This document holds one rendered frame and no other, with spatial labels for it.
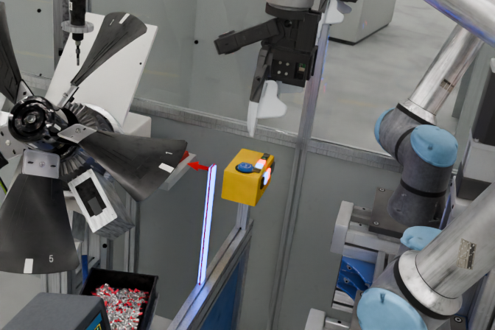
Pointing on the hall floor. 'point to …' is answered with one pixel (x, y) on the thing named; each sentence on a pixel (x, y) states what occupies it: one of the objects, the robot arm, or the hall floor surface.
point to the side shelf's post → (132, 244)
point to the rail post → (239, 289)
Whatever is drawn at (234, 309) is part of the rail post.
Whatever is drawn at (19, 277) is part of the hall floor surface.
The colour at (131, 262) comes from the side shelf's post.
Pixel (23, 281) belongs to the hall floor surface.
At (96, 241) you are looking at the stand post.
